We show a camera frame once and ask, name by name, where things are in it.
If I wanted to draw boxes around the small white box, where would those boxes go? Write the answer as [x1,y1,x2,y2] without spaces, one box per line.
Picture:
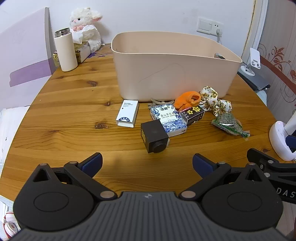
[115,100,139,128]

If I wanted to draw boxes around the white plastic stand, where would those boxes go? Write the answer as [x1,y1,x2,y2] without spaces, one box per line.
[269,111,296,162]

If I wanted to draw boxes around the white wall switch socket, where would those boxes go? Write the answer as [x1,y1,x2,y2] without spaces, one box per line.
[197,17,224,35]

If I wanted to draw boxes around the grey laptop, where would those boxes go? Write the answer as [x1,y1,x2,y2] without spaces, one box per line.
[237,69,271,91]

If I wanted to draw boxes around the orange sock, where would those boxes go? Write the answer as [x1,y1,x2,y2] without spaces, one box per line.
[174,91,202,111]

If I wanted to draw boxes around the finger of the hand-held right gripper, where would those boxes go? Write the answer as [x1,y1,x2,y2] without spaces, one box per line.
[285,135,296,154]
[247,148,296,177]

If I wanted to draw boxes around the white thermos bottle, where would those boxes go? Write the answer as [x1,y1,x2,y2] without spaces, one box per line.
[54,28,78,72]

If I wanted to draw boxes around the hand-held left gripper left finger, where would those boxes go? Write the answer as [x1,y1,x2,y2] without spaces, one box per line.
[32,152,117,200]

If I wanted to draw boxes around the red and white headphones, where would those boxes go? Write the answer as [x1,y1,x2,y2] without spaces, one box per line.
[0,210,22,240]

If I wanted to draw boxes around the blue and white patterned box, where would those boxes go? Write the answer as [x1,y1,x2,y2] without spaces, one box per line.
[150,104,187,137]

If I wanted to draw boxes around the floral fabric scrunchie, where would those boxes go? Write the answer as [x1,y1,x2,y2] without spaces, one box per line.
[199,85,233,116]

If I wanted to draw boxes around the white phone stand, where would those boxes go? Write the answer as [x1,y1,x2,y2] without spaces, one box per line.
[240,47,262,76]

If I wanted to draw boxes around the white bedding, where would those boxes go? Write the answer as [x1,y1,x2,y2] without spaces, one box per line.
[0,106,31,168]

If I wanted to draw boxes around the gold foil packet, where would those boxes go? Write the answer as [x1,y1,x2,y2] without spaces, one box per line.
[52,50,61,68]

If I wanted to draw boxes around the white door frame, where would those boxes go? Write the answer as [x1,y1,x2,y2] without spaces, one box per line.
[245,0,269,61]

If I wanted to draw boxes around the black box with yellow stars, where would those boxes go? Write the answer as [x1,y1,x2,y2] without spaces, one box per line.
[179,105,206,127]

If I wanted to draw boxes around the white plush lamb toy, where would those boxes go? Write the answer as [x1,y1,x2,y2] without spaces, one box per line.
[69,7,103,53]

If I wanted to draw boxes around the beige plastic storage bin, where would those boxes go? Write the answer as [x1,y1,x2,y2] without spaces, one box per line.
[111,31,243,103]

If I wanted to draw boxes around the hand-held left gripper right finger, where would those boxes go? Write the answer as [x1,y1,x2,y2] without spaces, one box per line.
[180,153,269,200]

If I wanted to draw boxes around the beige hair clip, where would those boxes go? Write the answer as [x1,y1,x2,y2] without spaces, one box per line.
[147,98,175,109]

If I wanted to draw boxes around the white and purple board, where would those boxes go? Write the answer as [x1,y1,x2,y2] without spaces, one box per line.
[0,7,57,88]

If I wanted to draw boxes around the black cube camera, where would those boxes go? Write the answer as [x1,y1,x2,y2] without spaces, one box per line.
[140,120,169,154]

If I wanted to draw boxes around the tissue box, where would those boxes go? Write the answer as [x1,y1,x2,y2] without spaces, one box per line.
[73,24,97,63]

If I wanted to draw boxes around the green clear packet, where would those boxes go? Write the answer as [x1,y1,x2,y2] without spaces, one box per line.
[211,113,251,139]

